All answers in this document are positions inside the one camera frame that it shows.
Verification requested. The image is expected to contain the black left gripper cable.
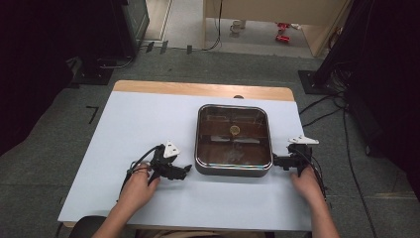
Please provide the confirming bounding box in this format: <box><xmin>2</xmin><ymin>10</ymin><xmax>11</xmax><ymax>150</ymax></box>
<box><xmin>119</xmin><ymin>144</ymin><xmax>163</xmax><ymax>196</ymax></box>

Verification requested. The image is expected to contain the white cup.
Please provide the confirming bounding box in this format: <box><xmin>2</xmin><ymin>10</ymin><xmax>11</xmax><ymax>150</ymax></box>
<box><xmin>229</xmin><ymin>20</ymin><xmax>245</xmax><ymax>35</ymax></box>

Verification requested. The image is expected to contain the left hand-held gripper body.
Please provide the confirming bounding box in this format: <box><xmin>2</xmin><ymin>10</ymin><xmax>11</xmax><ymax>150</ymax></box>
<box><xmin>148</xmin><ymin>140</ymin><xmax>182</xmax><ymax>185</ymax></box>

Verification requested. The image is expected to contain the dark rounded object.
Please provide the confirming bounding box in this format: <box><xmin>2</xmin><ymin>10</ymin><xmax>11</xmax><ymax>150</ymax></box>
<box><xmin>67</xmin><ymin>215</ymin><xmax>107</xmax><ymax>238</ymax></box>

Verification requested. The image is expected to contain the white table sheet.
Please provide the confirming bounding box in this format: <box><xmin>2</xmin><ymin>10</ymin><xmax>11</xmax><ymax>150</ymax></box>
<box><xmin>56</xmin><ymin>90</ymin><xmax>313</xmax><ymax>232</ymax></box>

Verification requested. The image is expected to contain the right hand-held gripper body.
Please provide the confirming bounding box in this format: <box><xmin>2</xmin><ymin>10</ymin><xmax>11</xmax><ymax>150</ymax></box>
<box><xmin>286</xmin><ymin>135</ymin><xmax>320</xmax><ymax>178</ymax></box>

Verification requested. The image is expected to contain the dark curtain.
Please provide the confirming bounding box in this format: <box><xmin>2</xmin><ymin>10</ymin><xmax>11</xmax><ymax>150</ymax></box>
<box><xmin>311</xmin><ymin>0</ymin><xmax>420</xmax><ymax>202</ymax></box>
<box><xmin>0</xmin><ymin>0</ymin><xmax>128</xmax><ymax>157</ymax></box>

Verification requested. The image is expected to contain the person's right hand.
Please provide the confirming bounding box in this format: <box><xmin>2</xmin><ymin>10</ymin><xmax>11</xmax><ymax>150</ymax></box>
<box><xmin>289</xmin><ymin>165</ymin><xmax>327</xmax><ymax>206</ymax></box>

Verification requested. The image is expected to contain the square metal basin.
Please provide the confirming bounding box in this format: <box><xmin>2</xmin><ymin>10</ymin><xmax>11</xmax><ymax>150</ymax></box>
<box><xmin>193</xmin><ymin>103</ymin><xmax>274</xmax><ymax>179</ymax></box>

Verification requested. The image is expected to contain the black hanging cable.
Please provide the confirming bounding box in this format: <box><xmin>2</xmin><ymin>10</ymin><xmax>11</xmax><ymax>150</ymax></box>
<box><xmin>201</xmin><ymin>0</ymin><xmax>223</xmax><ymax>53</ymax></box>

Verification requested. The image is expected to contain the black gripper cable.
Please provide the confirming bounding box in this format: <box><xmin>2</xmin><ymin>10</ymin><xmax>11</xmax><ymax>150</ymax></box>
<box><xmin>293</xmin><ymin>148</ymin><xmax>329</xmax><ymax>201</ymax></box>
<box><xmin>119</xmin><ymin>144</ymin><xmax>163</xmax><ymax>196</ymax></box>

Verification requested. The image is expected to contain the dark cabinet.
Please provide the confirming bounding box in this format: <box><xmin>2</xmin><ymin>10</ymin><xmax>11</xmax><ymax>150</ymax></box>
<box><xmin>110</xmin><ymin>0</ymin><xmax>151</xmax><ymax>60</ymax></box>

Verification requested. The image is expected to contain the black stand base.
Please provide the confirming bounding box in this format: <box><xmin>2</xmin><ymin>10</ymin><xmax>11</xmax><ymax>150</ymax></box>
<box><xmin>297</xmin><ymin>68</ymin><xmax>335</xmax><ymax>96</ymax></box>
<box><xmin>69</xmin><ymin>57</ymin><xmax>115</xmax><ymax>86</ymax></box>

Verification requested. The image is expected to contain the person's left hand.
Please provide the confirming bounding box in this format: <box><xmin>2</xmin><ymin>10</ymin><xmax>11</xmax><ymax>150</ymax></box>
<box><xmin>117</xmin><ymin>163</ymin><xmax>161</xmax><ymax>213</ymax></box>

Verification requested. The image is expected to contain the long black floor cable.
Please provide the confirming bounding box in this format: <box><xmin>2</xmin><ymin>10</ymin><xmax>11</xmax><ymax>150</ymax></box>
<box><xmin>342</xmin><ymin>107</ymin><xmax>378</xmax><ymax>238</ymax></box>

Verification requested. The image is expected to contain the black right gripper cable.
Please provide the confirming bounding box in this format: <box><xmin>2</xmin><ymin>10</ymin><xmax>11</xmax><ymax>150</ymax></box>
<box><xmin>293</xmin><ymin>148</ymin><xmax>329</xmax><ymax>201</ymax></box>

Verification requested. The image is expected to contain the beige wooden desk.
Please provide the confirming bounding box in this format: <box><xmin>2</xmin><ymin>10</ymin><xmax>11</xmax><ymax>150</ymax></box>
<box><xmin>202</xmin><ymin>0</ymin><xmax>352</xmax><ymax>58</ymax></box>

